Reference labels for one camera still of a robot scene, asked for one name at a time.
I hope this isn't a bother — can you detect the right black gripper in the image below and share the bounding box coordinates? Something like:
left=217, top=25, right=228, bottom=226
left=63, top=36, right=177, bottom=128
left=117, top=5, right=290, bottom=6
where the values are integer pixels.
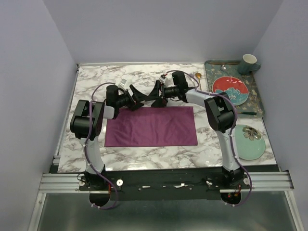
left=144, top=80, right=179, bottom=108

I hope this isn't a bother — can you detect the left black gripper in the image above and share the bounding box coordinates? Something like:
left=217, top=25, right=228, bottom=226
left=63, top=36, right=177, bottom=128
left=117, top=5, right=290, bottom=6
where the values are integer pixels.
left=115, top=84, right=147, bottom=111

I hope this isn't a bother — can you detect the purple cloth napkin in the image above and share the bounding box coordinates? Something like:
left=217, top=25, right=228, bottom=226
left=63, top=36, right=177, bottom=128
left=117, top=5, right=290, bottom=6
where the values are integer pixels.
left=104, top=106, right=198, bottom=148

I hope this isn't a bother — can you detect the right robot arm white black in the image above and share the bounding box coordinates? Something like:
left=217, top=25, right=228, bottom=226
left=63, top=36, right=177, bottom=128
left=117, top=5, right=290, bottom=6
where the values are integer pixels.
left=144, top=70, right=244, bottom=189

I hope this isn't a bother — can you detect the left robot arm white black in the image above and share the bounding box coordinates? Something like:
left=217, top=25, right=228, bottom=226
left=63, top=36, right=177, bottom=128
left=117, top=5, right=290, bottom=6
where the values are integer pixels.
left=70, top=82, right=147, bottom=190

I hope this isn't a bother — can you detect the gold spoon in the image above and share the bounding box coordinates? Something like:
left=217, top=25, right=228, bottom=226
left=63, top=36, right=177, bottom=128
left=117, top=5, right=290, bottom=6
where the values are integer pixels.
left=195, top=72, right=202, bottom=88

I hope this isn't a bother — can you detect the gold knife on placemat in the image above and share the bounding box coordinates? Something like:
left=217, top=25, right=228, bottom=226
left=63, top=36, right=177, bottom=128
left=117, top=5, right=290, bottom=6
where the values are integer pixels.
left=208, top=61, right=240, bottom=65

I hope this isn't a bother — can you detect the silver spoon on placemat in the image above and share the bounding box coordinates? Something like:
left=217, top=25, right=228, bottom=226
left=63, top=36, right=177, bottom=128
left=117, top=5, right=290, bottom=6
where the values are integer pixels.
left=220, top=64, right=231, bottom=76

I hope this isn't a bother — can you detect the red and teal plate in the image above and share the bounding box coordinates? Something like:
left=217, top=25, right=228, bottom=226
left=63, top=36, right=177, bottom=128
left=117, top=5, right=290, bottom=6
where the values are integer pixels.
left=212, top=77, right=249, bottom=106

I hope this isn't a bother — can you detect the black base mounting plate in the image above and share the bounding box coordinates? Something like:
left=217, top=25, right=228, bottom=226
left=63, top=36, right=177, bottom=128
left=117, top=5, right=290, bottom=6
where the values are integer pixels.
left=79, top=167, right=249, bottom=201

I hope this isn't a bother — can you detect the floral teal placemat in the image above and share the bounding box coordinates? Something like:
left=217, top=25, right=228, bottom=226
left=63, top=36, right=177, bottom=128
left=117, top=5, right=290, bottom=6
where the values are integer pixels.
left=205, top=60, right=265, bottom=118

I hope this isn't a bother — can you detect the dark teal mug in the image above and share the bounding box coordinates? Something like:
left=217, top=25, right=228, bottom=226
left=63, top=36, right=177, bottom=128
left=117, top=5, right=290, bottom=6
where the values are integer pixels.
left=237, top=54, right=261, bottom=75

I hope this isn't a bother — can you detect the light green plate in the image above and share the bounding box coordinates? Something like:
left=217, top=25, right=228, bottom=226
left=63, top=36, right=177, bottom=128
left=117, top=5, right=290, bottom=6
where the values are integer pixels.
left=235, top=125, right=266, bottom=161

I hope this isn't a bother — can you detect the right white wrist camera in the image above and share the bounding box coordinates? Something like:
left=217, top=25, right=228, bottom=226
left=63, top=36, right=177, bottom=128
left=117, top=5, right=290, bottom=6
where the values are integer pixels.
left=159, top=74, right=168, bottom=84

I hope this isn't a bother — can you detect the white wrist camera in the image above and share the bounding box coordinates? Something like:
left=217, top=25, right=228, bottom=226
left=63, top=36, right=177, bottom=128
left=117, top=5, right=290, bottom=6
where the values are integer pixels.
left=159, top=74, right=168, bottom=84
left=118, top=78, right=129, bottom=90

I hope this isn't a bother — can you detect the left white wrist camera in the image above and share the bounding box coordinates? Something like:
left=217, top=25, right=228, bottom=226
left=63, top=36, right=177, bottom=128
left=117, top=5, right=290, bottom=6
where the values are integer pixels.
left=118, top=78, right=129, bottom=90

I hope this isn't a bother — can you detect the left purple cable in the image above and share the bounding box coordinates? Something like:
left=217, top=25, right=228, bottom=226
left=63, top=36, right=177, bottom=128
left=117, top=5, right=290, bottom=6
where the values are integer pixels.
left=81, top=82, right=122, bottom=210

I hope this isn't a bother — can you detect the green handled knife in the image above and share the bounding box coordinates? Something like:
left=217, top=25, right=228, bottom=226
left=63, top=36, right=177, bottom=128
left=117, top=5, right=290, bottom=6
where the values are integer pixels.
left=237, top=111, right=257, bottom=116

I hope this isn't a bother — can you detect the aluminium frame rail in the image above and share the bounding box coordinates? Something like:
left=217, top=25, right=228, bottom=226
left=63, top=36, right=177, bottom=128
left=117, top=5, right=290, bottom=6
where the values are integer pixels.
left=29, top=165, right=299, bottom=231

